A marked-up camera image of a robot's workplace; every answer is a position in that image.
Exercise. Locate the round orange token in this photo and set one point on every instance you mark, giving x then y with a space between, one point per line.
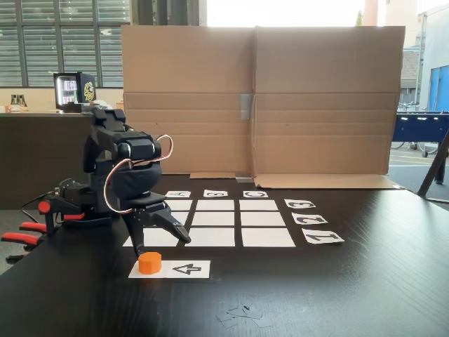
149 263

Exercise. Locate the white nine-square paper grid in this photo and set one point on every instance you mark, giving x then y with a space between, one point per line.
263 219

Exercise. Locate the paper sheet letter A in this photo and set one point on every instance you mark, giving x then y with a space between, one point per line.
180 194

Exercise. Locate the white arrow paper sheet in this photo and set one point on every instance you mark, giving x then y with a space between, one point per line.
189 269

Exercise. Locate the paper sheet letter B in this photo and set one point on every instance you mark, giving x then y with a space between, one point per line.
215 193

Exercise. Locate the red black bar clamp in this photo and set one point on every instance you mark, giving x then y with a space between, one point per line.
73 217

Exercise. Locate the paper sheet letter C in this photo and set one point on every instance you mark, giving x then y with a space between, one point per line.
255 194

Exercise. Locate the black mini fridge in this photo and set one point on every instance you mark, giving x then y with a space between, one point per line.
75 91

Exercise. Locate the red black spring clamp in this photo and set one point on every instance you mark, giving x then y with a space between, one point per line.
24 239

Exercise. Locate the clear tape scraps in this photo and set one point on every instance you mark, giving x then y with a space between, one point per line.
242 314

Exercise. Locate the dark counter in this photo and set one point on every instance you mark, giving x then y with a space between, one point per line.
24 158

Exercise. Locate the paper sheet number 3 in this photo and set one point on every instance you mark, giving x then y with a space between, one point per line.
300 204

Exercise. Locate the paper sheet number 2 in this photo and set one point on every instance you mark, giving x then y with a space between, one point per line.
309 218

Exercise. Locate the paper sheet number 1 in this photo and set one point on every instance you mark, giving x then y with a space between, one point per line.
322 237

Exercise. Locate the grey window blinds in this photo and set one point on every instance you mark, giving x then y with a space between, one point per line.
42 52

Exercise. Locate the black slanted stand leg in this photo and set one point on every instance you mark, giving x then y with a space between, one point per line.
433 172

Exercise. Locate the grey duct tape strip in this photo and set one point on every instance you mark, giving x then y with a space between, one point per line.
246 106
244 178

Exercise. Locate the brown cardboard box wall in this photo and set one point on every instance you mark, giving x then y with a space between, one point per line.
315 123

